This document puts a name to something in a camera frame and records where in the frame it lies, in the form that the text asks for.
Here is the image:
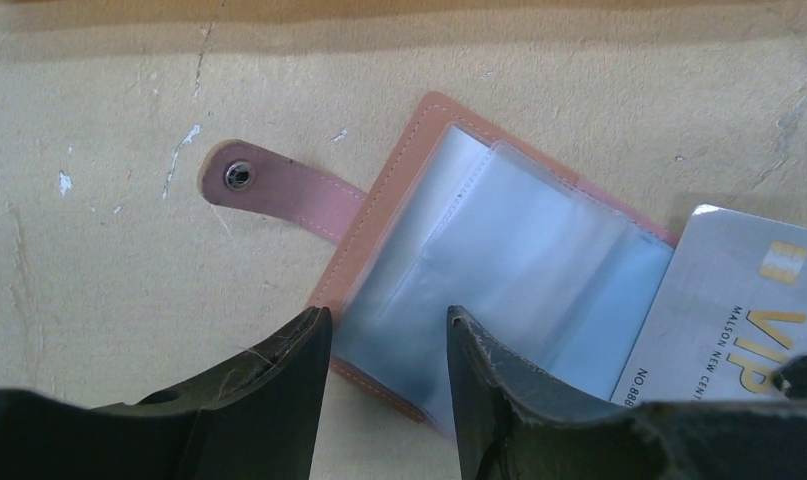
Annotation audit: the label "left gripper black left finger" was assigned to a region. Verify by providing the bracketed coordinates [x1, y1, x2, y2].
[0, 307, 333, 479]

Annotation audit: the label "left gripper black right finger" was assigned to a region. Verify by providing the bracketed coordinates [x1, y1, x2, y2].
[447, 305, 807, 479]

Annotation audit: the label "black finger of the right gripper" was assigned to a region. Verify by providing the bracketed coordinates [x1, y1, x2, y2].
[771, 354, 807, 400]

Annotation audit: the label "silver VIP credit card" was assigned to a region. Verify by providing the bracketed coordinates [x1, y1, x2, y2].
[611, 204, 807, 407]

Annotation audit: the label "brown leather card holder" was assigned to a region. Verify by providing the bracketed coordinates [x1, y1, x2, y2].
[197, 92, 677, 434]

